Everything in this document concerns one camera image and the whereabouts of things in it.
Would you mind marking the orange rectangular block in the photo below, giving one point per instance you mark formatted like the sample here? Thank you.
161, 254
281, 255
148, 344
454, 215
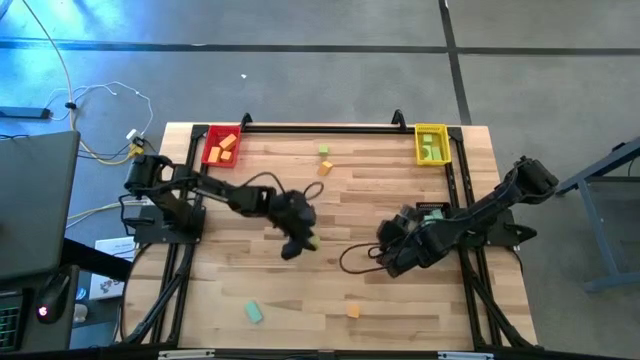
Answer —
214, 154
228, 142

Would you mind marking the red plastic basket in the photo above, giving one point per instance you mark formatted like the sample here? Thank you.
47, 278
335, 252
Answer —
210, 135

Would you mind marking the silver bracket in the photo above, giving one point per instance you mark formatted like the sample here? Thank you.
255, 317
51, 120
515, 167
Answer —
186, 354
465, 355

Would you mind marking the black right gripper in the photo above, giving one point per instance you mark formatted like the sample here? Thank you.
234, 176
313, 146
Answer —
420, 247

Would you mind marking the black computer mouse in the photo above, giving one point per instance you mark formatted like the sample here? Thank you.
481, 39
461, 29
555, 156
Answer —
52, 299

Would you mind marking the yellow plug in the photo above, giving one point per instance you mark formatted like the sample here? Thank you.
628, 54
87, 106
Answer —
136, 149

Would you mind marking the long teal block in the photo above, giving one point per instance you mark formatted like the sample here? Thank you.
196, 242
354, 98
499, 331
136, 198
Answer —
253, 311

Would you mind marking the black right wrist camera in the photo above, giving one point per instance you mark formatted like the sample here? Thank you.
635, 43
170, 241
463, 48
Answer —
392, 227

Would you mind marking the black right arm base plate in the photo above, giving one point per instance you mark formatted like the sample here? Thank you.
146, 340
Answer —
505, 236

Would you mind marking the white power adapter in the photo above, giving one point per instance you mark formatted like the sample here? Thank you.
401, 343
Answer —
133, 134

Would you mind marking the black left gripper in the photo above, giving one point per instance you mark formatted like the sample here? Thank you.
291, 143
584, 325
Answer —
292, 215

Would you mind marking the small white cup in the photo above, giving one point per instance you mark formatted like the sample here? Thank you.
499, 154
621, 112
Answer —
80, 312

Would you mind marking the white booklet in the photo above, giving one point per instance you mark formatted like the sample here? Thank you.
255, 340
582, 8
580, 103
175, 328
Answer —
107, 287

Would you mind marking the backlit keyboard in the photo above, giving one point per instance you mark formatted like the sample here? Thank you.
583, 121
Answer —
7, 325

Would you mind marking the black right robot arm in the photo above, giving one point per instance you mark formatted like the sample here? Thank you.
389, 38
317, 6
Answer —
500, 205

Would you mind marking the small green cube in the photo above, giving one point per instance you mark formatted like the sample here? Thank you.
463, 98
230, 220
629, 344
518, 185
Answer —
324, 149
427, 138

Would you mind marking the black power strip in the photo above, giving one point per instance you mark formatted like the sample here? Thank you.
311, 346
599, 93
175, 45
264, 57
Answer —
22, 112

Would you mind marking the grey-blue metal stand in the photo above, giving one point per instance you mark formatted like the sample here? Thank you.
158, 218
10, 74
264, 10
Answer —
600, 215

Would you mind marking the black plastic basket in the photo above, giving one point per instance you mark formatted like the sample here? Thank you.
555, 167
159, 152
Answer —
435, 205

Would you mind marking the small orange cube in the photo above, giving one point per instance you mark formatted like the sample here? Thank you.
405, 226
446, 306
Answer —
354, 311
226, 156

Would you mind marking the black desk bar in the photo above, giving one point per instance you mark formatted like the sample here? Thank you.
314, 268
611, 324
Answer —
95, 260

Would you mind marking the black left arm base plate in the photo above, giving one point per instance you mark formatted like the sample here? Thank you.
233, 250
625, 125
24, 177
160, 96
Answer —
150, 236

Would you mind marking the grey laptop lid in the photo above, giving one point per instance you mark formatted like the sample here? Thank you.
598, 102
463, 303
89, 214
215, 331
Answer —
35, 200

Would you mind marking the yellow plastic basket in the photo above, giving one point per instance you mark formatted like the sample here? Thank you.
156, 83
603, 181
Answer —
445, 145

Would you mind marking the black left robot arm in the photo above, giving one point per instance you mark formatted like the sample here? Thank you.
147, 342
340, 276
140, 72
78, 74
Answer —
215, 190

